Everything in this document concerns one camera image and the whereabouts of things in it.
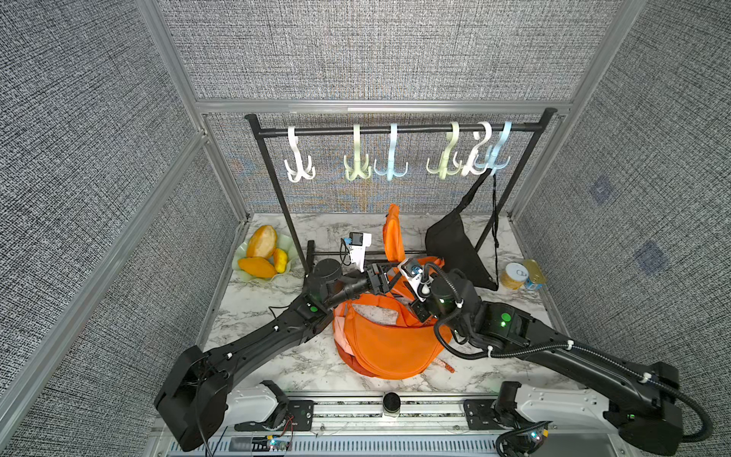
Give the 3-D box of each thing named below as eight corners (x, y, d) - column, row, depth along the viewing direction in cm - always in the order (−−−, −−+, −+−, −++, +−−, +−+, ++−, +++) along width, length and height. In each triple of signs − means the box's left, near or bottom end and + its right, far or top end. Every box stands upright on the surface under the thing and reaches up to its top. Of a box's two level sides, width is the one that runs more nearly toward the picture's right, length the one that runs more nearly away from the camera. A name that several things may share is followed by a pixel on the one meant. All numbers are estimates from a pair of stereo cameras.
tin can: (501, 289, 100) (508, 280, 95) (495, 273, 104) (501, 263, 99) (523, 289, 100) (531, 280, 95) (517, 273, 104) (524, 263, 99)
